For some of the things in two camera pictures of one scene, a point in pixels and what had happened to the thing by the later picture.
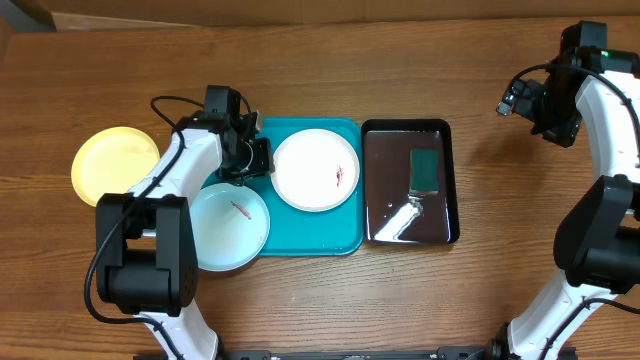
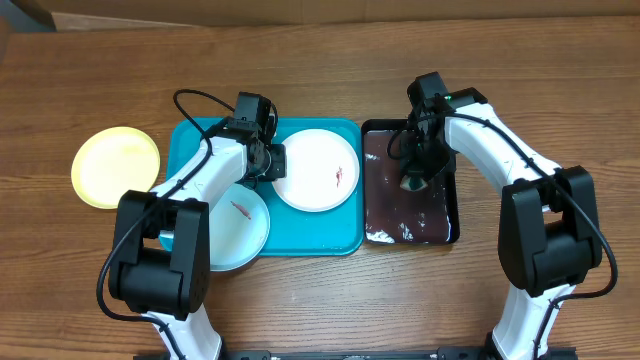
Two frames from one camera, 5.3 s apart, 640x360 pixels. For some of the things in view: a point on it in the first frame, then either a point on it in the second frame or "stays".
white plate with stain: [315, 170] stays
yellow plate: [112, 160] stays
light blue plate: [231, 226] stays
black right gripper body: [556, 114] -> [427, 158]
